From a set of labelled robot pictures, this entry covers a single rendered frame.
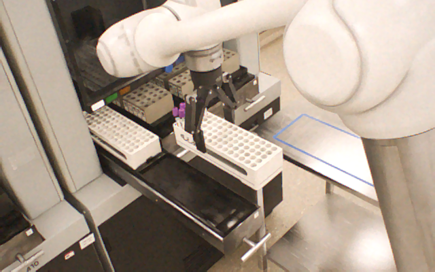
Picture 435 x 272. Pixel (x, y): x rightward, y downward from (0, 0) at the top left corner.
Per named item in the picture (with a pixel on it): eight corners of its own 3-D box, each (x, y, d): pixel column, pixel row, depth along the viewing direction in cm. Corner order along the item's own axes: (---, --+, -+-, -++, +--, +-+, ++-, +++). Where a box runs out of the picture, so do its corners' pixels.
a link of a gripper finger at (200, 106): (213, 90, 110) (209, 90, 109) (201, 134, 113) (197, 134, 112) (202, 85, 113) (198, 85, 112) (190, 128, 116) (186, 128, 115)
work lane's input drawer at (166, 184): (74, 148, 152) (66, 126, 146) (109, 127, 159) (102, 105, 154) (238, 270, 108) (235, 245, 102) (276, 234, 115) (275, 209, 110)
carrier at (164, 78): (187, 77, 163) (184, 62, 160) (191, 79, 162) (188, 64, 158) (162, 92, 157) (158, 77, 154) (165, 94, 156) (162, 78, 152)
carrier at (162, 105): (170, 106, 150) (168, 90, 146) (175, 108, 149) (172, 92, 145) (143, 124, 144) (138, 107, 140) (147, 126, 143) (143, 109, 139)
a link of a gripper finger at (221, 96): (203, 84, 113) (206, 79, 113) (224, 106, 122) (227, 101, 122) (215, 89, 111) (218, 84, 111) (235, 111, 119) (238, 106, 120)
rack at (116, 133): (79, 132, 146) (73, 117, 143) (105, 117, 152) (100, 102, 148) (135, 173, 129) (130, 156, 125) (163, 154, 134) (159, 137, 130)
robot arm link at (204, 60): (230, 39, 104) (232, 62, 108) (202, 29, 110) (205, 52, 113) (200, 55, 99) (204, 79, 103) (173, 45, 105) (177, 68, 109)
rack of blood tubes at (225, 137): (175, 143, 128) (171, 124, 124) (202, 125, 133) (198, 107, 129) (257, 190, 110) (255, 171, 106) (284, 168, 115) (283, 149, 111)
